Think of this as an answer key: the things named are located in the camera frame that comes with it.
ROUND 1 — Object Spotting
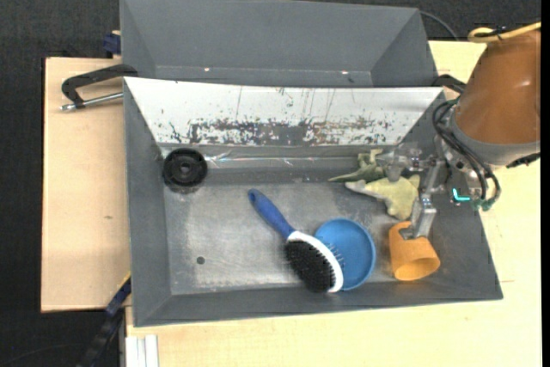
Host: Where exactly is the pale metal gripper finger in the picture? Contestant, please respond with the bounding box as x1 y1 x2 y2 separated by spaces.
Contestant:
384 144 429 182
410 193 438 238

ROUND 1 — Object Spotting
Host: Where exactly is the pale yellow-green plush toy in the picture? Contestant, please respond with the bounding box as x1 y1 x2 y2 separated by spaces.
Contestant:
345 174 421 221

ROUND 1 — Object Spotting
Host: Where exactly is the orange plastic cup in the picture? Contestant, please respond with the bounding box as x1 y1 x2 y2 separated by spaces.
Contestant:
388 220 442 283

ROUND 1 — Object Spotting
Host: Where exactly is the dark green toy dinosaur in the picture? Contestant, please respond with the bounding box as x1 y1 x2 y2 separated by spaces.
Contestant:
327 149 390 184

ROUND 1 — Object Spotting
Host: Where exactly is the blue plastic bowl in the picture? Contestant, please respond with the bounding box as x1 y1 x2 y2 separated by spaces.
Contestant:
314 217 377 292

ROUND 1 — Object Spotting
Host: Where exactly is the grey metal bin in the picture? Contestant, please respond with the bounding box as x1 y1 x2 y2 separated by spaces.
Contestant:
119 0 504 327

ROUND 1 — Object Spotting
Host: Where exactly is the black round wheel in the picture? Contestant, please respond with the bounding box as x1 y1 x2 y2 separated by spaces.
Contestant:
162 147 210 189

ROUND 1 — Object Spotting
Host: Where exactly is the pale wood flat board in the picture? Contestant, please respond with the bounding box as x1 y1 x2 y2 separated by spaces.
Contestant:
40 57 132 313

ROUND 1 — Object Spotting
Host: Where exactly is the blue handled hair brush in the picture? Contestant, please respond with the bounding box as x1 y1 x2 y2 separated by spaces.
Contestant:
247 188 345 294

